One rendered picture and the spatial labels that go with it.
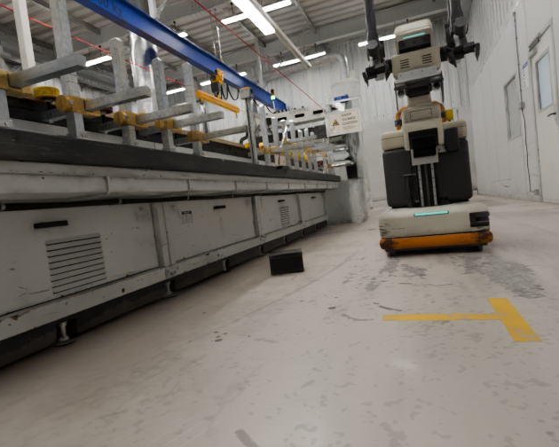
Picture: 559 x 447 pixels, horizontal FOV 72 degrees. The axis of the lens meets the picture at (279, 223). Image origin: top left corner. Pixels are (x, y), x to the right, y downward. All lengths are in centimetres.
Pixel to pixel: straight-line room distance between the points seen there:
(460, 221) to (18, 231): 213
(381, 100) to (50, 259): 1119
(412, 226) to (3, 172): 200
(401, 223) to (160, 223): 139
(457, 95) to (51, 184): 1144
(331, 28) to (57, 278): 1068
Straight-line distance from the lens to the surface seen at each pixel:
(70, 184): 140
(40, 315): 155
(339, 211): 576
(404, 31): 261
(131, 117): 164
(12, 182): 129
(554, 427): 84
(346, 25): 1160
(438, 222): 244
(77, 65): 115
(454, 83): 1222
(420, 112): 254
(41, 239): 160
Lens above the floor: 42
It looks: 3 degrees down
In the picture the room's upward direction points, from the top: 7 degrees counter-clockwise
